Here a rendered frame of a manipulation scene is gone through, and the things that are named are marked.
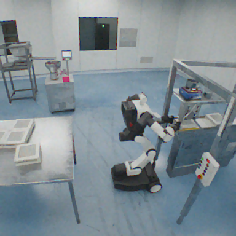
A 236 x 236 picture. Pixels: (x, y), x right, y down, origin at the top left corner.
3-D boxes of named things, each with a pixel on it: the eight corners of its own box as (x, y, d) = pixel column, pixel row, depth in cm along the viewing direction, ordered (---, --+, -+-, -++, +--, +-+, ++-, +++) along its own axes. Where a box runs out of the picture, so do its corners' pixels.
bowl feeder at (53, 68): (46, 82, 389) (43, 65, 369) (47, 76, 418) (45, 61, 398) (68, 80, 402) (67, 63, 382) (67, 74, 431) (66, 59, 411)
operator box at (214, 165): (204, 187, 148) (214, 166, 134) (194, 173, 162) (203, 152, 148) (209, 185, 149) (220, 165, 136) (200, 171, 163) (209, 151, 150)
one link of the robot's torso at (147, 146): (150, 160, 240) (131, 141, 215) (145, 150, 254) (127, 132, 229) (159, 153, 237) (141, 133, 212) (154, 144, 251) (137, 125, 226)
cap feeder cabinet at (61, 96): (49, 114, 416) (45, 84, 376) (50, 103, 462) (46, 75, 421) (76, 111, 432) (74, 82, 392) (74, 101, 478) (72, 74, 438)
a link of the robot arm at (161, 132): (173, 136, 173) (156, 120, 176) (163, 145, 178) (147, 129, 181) (173, 133, 184) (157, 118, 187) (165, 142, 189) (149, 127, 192)
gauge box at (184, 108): (181, 120, 203) (185, 104, 192) (177, 115, 211) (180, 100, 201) (197, 118, 207) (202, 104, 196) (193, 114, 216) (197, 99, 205)
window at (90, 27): (79, 51, 626) (78, 16, 565) (79, 50, 627) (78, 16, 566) (116, 50, 662) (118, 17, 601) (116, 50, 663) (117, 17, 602)
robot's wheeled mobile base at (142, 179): (115, 196, 240) (116, 181, 223) (109, 168, 283) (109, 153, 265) (158, 188, 253) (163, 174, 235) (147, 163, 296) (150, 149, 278)
